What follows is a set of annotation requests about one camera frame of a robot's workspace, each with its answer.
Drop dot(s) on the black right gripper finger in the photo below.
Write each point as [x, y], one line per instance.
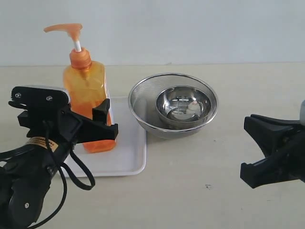
[271, 134]
[272, 170]

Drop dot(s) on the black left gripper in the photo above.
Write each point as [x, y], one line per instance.
[60, 126]

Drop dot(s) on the orange pump soap bottle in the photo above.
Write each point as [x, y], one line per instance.
[84, 78]

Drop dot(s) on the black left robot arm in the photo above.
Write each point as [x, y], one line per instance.
[25, 177]

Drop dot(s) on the small stainless steel bowl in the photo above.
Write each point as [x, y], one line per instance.
[183, 106]

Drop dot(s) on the steel mesh strainer basket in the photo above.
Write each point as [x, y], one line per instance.
[142, 97]

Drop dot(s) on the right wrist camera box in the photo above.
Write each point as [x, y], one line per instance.
[302, 113]

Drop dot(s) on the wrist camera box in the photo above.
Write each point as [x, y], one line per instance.
[39, 97]
[302, 113]

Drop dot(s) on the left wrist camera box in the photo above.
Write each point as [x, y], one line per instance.
[39, 97]

